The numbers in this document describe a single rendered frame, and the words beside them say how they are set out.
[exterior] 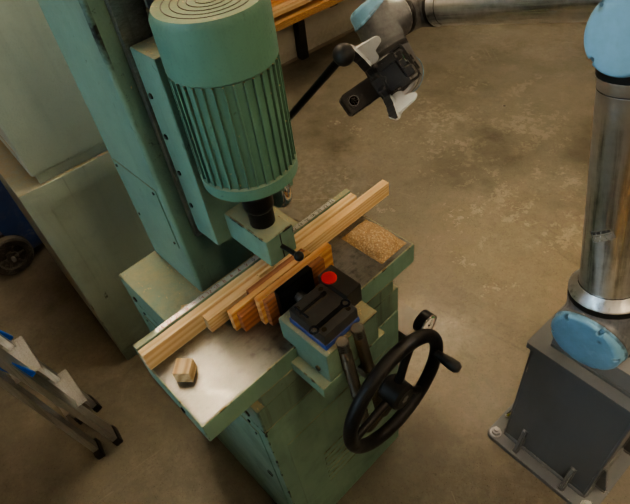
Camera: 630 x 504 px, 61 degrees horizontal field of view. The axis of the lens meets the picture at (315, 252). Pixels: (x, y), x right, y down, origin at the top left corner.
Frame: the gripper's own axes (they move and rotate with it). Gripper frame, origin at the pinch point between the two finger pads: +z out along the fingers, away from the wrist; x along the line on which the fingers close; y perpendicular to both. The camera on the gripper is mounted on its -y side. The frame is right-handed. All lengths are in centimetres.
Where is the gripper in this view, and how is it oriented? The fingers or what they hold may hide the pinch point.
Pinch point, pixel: (369, 85)
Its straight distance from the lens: 99.1
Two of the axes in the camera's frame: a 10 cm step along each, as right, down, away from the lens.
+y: 7.7, -4.9, -4.1
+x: 5.8, 8.1, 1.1
